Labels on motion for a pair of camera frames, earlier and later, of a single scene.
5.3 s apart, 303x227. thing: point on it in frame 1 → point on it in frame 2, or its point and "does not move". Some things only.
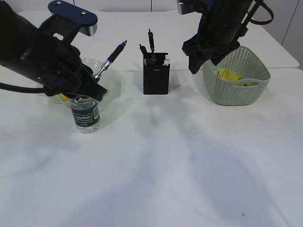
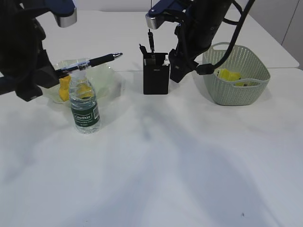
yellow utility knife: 166,62 does not move
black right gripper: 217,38 → 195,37
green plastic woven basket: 250,89 does not move
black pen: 111,58 → 84,65
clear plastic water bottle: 86,112 does not move
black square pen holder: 156,75 does not move
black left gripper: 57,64 → 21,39
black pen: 143,49 does not move
